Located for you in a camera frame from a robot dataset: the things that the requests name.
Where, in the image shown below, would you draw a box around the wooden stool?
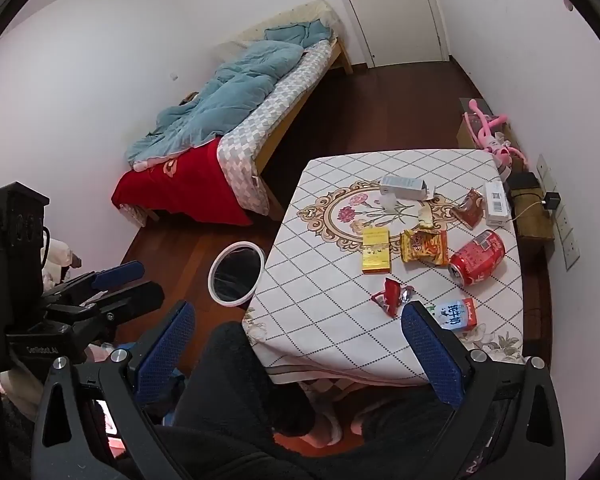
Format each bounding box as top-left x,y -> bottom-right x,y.
510,186 -> 556,242

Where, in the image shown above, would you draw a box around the cardboard box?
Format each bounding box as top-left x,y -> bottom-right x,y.
456,98 -> 492,151

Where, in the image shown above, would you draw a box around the red foil wrapper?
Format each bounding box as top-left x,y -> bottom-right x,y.
371,277 -> 415,317

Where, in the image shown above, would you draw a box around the pink plush toy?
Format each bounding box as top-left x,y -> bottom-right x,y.
462,100 -> 525,173

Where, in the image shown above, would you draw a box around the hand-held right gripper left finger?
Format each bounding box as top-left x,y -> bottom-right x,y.
32,300 -> 197,480

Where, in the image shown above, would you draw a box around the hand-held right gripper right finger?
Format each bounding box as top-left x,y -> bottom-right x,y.
401,301 -> 567,480

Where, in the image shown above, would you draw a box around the white wall sockets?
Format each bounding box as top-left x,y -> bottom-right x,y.
536,155 -> 581,272

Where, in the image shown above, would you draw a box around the long white box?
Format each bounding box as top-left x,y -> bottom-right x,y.
380,175 -> 429,201

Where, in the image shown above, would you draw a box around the table with patterned tablecloth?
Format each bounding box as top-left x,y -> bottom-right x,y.
242,149 -> 524,387

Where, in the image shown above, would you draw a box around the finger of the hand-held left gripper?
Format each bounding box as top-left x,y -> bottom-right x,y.
42,260 -> 146,307
80,281 -> 166,335

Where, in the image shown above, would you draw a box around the brown red sauce packet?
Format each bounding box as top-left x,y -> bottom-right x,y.
452,188 -> 484,226

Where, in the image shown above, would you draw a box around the red soda can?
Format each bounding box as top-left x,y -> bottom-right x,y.
448,230 -> 507,287

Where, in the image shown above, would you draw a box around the blue and red milk carton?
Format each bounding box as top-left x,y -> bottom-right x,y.
427,297 -> 480,333

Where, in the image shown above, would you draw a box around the orange snack packet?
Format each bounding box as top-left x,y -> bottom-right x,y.
400,229 -> 449,267

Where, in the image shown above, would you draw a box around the folded blue blanket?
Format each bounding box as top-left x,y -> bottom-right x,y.
264,20 -> 332,50

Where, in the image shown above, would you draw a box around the white door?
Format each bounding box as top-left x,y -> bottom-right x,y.
329,0 -> 451,69

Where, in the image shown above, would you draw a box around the pile of pale clothes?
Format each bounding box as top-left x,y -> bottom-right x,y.
42,237 -> 83,283

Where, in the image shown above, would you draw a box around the white charging cable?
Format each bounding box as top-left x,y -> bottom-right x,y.
510,201 -> 546,222

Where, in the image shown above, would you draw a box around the person's black trousers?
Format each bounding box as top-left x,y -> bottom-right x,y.
150,322 -> 486,480

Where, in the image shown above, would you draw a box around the checkered mattress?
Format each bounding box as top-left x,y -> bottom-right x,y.
217,40 -> 338,216

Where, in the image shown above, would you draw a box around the white round trash bin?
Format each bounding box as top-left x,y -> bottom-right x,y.
208,241 -> 267,307

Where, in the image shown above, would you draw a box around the white barcode box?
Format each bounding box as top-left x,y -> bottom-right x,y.
484,180 -> 512,228

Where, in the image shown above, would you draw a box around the yellow box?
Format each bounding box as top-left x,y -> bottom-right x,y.
362,227 -> 392,274

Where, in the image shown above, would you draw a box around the red blanket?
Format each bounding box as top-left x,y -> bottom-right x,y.
111,139 -> 253,226

